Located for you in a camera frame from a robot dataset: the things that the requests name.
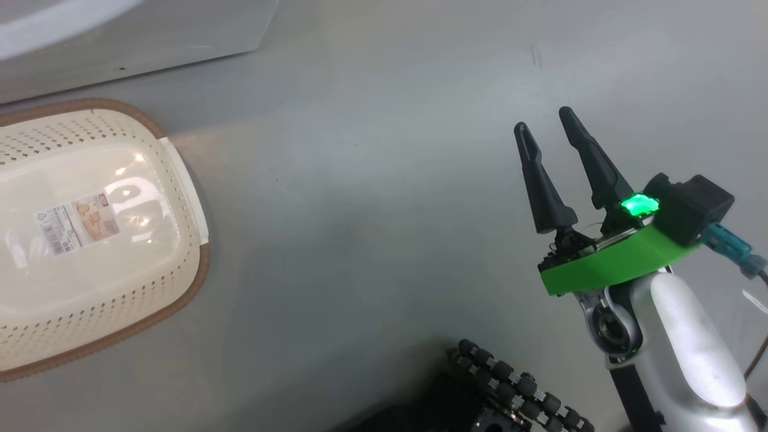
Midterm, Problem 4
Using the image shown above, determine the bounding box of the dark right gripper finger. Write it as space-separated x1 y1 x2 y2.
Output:
514 121 578 235
559 106 634 211

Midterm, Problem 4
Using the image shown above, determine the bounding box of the product label sticker in basket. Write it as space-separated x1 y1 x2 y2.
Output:
34 193 121 257

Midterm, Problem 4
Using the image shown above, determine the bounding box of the white front-load washing machine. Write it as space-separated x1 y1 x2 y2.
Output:
0 0 280 106

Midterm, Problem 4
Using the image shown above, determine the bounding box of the teal camera cable connector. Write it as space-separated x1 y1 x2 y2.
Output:
701 223 768 280

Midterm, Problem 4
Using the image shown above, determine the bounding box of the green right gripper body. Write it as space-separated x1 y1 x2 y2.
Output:
538 192 703 297

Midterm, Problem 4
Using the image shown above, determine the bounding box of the black roller omni wheel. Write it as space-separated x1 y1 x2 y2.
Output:
446 338 596 432

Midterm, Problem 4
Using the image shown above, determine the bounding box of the cream perforated laundry basket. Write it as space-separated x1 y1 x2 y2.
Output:
0 98 212 383

